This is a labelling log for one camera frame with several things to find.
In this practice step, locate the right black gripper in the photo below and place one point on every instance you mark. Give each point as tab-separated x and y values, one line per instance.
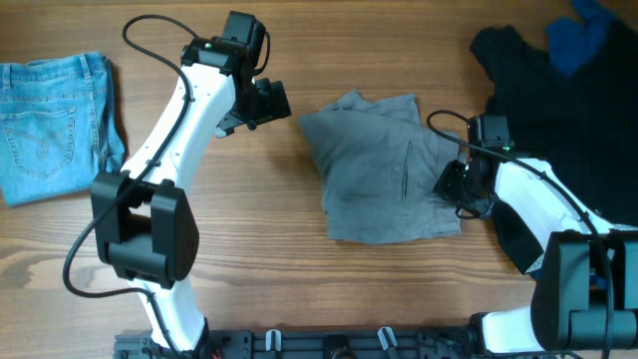
453	180

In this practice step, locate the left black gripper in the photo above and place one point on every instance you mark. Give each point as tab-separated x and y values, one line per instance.
272	101

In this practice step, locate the grey shorts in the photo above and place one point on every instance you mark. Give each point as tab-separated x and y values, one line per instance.
378	166

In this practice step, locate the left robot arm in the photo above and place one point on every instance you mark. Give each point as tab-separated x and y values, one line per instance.
144	227

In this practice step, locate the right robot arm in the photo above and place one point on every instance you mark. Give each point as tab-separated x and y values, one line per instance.
586	295

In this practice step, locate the black garment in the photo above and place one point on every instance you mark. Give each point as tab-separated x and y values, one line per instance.
584	125

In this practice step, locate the dark blue garment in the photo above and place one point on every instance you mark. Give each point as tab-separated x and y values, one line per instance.
571	44

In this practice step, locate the folded light blue jeans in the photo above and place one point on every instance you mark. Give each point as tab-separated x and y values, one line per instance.
58	126

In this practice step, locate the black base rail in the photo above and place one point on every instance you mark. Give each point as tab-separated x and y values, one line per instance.
386	342

